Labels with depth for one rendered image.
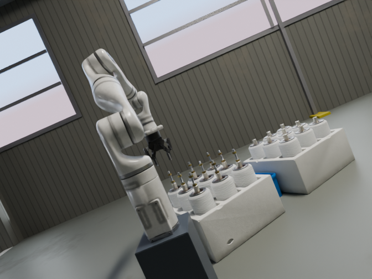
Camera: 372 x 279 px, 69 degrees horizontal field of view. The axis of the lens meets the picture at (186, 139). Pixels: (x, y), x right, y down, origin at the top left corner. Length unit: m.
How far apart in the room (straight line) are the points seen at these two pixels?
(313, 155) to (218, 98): 1.80
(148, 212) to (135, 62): 2.57
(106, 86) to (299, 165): 0.92
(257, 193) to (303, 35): 2.43
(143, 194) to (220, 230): 0.50
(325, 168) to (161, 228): 0.99
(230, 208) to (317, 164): 0.53
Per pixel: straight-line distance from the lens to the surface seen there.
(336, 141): 1.56
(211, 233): 1.09
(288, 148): 1.38
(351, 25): 3.60
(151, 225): 0.70
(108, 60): 1.04
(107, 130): 0.67
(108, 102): 0.80
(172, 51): 3.09
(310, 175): 1.41
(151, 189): 0.68
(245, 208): 1.16
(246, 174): 1.19
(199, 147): 3.04
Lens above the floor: 0.55
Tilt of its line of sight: 4 degrees down
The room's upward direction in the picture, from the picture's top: 23 degrees counter-clockwise
